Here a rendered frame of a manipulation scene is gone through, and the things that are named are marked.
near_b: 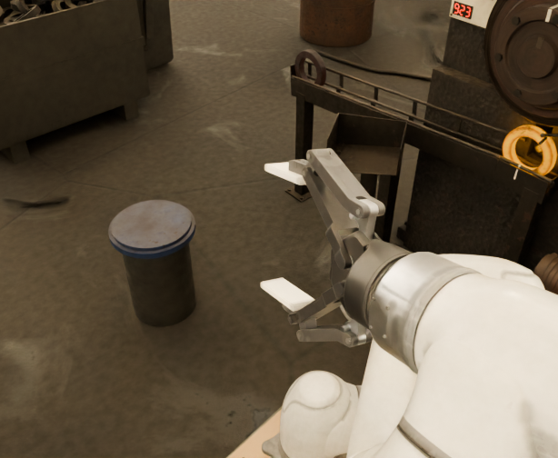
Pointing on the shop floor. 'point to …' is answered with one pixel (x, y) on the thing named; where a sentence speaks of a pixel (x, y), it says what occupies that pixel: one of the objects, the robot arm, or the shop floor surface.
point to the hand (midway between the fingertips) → (279, 229)
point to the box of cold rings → (53, 67)
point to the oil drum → (336, 22)
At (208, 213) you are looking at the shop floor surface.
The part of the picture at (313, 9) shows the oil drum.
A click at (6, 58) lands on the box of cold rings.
